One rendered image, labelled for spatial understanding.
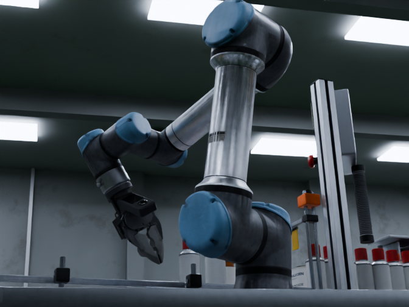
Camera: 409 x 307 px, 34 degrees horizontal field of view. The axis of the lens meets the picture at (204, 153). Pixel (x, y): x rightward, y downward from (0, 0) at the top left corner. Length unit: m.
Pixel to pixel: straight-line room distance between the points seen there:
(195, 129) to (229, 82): 0.28
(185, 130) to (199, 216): 0.40
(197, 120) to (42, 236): 10.56
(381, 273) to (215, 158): 0.76
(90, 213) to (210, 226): 11.00
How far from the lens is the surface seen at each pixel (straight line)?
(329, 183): 1.70
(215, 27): 1.39
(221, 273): 1.64
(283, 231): 1.37
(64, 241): 12.06
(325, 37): 8.31
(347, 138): 1.77
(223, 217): 1.23
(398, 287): 1.93
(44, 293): 0.86
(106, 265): 12.01
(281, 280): 1.34
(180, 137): 1.62
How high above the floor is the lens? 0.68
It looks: 21 degrees up
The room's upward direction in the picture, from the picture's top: 2 degrees counter-clockwise
